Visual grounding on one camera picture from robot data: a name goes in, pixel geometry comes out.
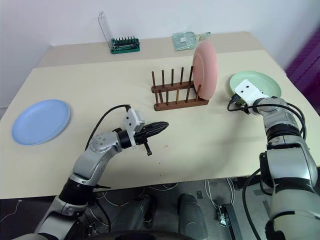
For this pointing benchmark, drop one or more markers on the black bar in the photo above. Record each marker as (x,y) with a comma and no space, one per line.
(233,220)

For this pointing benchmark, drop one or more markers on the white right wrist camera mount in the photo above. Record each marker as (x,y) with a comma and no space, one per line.
(248,91)

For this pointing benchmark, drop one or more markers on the metal clamp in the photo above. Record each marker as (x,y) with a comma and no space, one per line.
(223,216)

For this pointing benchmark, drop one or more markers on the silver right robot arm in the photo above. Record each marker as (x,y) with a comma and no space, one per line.
(287,162)

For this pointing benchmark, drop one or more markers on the blue plate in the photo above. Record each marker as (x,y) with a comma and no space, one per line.
(41,122)

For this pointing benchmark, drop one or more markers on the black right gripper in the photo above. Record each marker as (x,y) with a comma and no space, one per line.
(238,102)

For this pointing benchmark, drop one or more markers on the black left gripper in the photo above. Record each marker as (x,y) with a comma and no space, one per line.
(142,136)

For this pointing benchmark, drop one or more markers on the green plate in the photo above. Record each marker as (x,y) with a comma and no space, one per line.
(266,81)

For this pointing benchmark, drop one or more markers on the clear plastic bag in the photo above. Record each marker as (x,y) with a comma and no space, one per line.
(185,40)

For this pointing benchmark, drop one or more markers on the green screwdriver bit set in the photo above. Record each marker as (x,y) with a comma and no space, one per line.
(125,46)

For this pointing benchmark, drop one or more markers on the wooden dish rack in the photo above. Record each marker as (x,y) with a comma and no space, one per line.
(180,104)

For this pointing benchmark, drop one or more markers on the pink plate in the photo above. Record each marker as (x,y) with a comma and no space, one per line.
(206,72)

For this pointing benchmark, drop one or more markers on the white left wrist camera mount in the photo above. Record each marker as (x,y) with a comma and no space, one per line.
(132,120)

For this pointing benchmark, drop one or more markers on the dark rounded shape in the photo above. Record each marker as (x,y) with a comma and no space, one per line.
(191,215)

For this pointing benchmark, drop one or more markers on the purple object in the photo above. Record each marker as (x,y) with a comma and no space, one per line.
(306,62)

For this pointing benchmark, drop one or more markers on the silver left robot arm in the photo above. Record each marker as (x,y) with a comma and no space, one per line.
(87,160)

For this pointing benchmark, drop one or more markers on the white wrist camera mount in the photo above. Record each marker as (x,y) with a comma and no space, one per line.
(248,91)
(132,120)

